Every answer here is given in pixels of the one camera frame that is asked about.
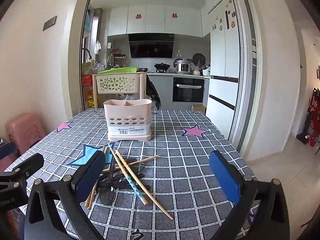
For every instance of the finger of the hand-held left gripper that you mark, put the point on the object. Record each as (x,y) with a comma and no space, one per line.
(30,163)
(6,150)

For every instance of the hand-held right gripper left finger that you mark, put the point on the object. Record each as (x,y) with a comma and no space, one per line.
(91,177)

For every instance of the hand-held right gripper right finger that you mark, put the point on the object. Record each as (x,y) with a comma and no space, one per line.
(225,177)

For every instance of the plain bamboo chopstick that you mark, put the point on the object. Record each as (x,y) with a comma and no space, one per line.
(140,161)
(87,203)
(155,198)
(91,201)

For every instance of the black plastic spoon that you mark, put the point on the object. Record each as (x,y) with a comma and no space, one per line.
(120,187)
(117,176)
(108,196)

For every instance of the blue patterned bamboo chopstick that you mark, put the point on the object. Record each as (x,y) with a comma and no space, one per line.
(133,185)

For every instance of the beige plastic utensil holder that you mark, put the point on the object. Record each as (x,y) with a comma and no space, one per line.
(127,115)

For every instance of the pink plastic stool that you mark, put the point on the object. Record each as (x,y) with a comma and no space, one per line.
(25,127)

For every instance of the grey checked star tablecloth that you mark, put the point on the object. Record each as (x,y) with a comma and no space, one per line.
(175,170)

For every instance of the cardboard box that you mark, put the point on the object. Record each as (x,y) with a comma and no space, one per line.
(198,108)

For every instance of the yellow packets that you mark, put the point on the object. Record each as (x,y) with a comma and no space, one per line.
(91,98)

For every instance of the clear plastic bag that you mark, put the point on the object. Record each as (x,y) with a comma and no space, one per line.
(126,97)

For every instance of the black built-in oven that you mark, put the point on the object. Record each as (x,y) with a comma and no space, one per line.
(187,92)

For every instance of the red box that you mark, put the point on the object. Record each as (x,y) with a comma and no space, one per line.
(87,81)

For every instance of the red fire extinguisher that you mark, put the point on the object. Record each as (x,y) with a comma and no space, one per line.
(311,120)

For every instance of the beige perforated storage cart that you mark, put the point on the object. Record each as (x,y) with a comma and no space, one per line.
(115,76)

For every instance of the black plastic bag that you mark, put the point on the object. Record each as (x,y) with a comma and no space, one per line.
(153,92)

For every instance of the white rice cooker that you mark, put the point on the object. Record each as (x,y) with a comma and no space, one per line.
(206,71)

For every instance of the grey kitchen counter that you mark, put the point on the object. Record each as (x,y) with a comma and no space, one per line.
(162,87)

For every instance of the green plastic basket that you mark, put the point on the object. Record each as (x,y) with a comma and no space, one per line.
(117,70)

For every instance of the silver pressure cooker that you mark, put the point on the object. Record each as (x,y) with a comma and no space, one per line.
(183,67)

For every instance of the black round hanging pan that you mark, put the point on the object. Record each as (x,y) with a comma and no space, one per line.
(198,60)

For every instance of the countertop spice rack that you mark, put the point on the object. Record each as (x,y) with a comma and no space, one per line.
(117,60)

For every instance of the white refrigerator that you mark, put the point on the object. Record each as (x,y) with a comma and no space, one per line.
(222,55)

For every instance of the kitchen faucet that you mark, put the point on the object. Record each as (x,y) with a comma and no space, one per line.
(87,53)

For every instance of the black wok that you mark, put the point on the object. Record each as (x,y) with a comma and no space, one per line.
(162,66)

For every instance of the hanging plastic bag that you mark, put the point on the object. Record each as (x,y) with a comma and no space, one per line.
(97,47)

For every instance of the black range hood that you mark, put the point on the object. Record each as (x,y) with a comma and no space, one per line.
(150,47)

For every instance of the white upper kitchen cabinets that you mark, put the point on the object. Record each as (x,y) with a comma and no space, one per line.
(155,22)

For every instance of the red paper cabinet decoration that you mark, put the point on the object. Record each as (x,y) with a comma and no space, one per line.
(138,16)
(174,15)

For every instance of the dark wall switch panel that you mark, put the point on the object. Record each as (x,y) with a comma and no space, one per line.
(50,23)

